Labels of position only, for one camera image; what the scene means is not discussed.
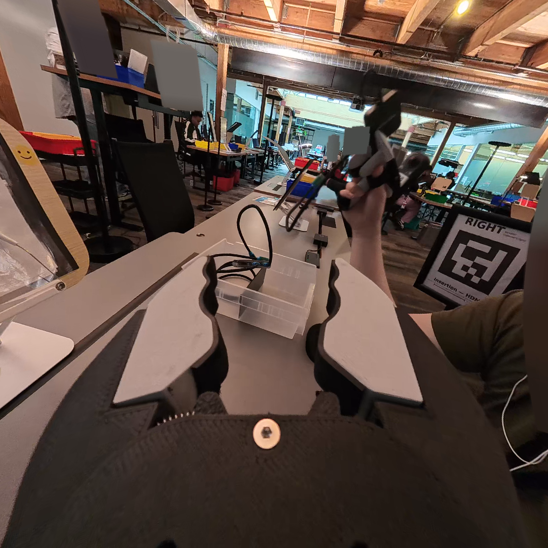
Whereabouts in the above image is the clear plastic bin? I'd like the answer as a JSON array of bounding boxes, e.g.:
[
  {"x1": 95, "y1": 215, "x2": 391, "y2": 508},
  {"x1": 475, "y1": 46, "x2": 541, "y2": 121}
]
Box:
[{"x1": 182, "y1": 237, "x2": 318, "y2": 340}]

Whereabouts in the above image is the sign stand with white base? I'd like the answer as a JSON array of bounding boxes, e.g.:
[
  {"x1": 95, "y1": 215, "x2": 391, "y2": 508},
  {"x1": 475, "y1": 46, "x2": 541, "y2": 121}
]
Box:
[{"x1": 0, "y1": 118, "x2": 90, "y2": 409}]

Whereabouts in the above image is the black wire cart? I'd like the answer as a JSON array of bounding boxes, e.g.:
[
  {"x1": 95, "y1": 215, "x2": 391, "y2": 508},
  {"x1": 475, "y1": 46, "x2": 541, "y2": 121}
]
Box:
[{"x1": 51, "y1": 148, "x2": 112, "y2": 225}]

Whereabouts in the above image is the red plastic tray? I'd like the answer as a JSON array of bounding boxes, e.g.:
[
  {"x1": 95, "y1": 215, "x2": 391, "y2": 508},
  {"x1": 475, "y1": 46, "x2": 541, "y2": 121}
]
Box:
[{"x1": 19, "y1": 130, "x2": 100, "y2": 157}]

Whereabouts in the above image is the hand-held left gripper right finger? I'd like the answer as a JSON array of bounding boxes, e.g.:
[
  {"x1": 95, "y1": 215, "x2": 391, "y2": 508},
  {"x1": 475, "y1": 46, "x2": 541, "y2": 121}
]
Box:
[{"x1": 305, "y1": 258, "x2": 424, "y2": 418}]

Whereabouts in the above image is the person's olive shirt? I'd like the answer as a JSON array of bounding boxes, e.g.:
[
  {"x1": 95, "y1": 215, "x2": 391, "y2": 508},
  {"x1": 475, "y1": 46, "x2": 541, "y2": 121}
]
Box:
[{"x1": 430, "y1": 290, "x2": 528, "y2": 433}]

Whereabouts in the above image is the slim black floor lamp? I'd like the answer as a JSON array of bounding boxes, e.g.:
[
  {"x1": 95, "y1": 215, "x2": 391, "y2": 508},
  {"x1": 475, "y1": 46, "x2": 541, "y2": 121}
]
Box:
[{"x1": 464, "y1": 140, "x2": 513, "y2": 206}]

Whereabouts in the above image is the person's right forearm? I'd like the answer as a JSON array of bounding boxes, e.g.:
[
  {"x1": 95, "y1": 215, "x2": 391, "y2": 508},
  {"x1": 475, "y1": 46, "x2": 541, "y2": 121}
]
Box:
[{"x1": 349, "y1": 220, "x2": 434, "y2": 343}]

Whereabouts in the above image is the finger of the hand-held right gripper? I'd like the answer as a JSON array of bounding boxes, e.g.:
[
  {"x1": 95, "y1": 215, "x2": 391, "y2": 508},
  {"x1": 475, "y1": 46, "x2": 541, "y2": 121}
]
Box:
[
  {"x1": 356, "y1": 153, "x2": 393, "y2": 186},
  {"x1": 376, "y1": 128, "x2": 397, "y2": 166}
]

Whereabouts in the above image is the red storage bin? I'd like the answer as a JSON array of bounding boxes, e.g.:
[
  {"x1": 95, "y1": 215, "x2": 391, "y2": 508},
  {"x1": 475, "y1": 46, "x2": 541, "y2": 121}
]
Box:
[{"x1": 213, "y1": 169, "x2": 241, "y2": 193}]

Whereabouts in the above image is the small black adapter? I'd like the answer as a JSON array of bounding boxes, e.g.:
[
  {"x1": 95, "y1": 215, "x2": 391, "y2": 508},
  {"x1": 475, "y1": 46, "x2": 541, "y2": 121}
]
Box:
[{"x1": 313, "y1": 205, "x2": 337, "y2": 248}]

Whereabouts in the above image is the tall black desk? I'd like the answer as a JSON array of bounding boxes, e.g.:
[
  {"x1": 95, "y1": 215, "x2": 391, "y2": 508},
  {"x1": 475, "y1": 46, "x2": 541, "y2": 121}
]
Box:
[{"x1": 41, "y1": 64, "x2": 206, "y2": 240}]

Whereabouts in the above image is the blue plastic bin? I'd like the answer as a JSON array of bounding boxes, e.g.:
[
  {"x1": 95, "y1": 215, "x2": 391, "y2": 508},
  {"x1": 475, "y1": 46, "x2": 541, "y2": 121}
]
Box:
[{"x1": 98, "y1": 64, "x2": 146, "y2": 89}]

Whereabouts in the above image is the black office chair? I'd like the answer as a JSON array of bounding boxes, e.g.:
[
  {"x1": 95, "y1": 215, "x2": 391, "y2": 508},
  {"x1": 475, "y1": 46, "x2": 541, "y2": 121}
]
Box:
[{"x1": 112, "y1": 139, "x2": 196, "y2": 243}]

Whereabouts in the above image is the instruction sheet in plastic sleeve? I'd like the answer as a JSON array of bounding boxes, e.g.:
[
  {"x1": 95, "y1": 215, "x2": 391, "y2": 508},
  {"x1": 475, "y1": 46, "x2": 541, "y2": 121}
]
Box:
[{"x1": 0, "y1": 141, "x2": 58, "y2": 296}]

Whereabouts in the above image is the black framed marker sign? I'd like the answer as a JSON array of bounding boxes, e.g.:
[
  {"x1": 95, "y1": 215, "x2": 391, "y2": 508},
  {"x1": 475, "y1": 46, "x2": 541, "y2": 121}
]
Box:
[{"x1": 413, "y1": 205, "x2": 533, "y2": 310}]

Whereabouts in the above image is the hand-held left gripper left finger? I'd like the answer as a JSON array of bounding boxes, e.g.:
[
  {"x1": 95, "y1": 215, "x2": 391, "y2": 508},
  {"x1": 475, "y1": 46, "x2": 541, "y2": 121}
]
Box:
[{"x1": 111, "y1": 255, "x2": 232, "y2": 414}]

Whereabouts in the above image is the white thin cable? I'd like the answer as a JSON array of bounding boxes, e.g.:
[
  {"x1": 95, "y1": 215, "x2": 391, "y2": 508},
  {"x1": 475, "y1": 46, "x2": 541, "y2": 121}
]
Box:
[{"x1": 501, "y1": 374, "x2": 548, "y2": 472}]

